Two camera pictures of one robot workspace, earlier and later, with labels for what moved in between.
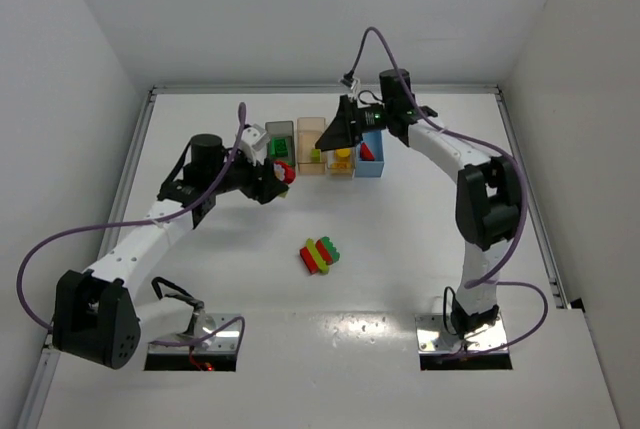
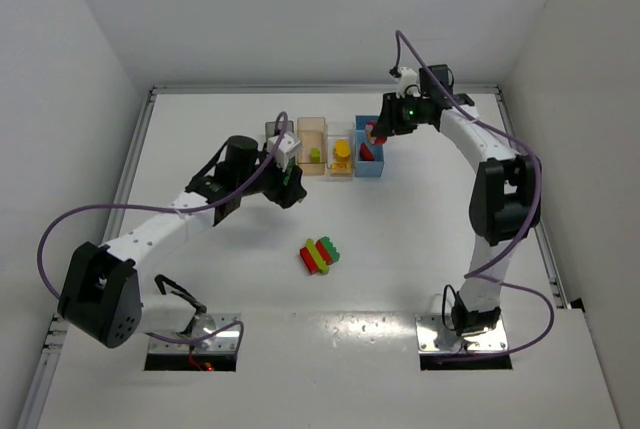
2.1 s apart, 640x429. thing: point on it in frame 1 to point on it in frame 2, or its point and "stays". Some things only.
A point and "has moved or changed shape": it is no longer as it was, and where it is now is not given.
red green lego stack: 320,255 stays
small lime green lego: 315,156 stays
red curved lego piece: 365,153 stays
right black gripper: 353,120 to 388,117
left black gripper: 265,181 to 288,191
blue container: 373,139 stays
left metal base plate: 223,343 stays
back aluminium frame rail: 207,90 stays
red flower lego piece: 284,171 has moved or changed shape
